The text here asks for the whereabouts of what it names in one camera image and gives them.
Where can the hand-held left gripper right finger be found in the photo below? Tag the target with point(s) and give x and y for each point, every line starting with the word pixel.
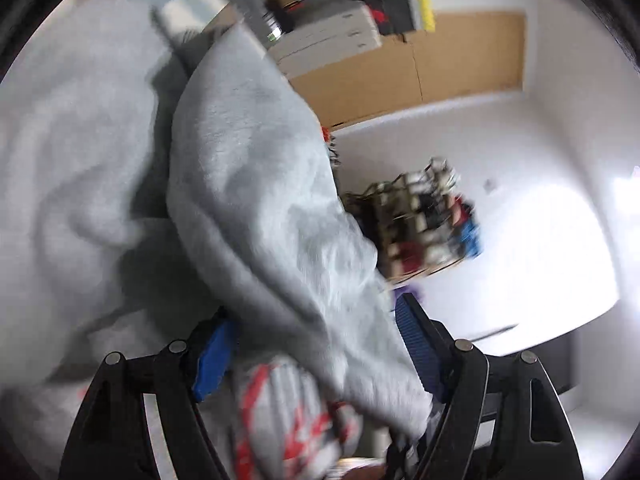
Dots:
pixel 420 350

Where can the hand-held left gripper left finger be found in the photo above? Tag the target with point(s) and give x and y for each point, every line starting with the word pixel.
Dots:
pixel 215 360

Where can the grey hoodie with red print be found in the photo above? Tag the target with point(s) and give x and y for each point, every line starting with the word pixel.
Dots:
pixel 250 185

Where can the bamboo shoe rack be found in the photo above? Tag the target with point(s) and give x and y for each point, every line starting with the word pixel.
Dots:
pixel 365 200

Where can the light wooden door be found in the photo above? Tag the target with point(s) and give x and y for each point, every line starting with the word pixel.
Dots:
pixel 425 70

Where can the white upright suitcase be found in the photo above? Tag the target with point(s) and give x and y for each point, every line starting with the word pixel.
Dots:
pixel 325 40

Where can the black red shoe box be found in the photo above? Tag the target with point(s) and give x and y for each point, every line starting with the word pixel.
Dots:
pixel 375 12

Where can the silver suitcase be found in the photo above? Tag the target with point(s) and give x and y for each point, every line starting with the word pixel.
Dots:
pixel 250 0

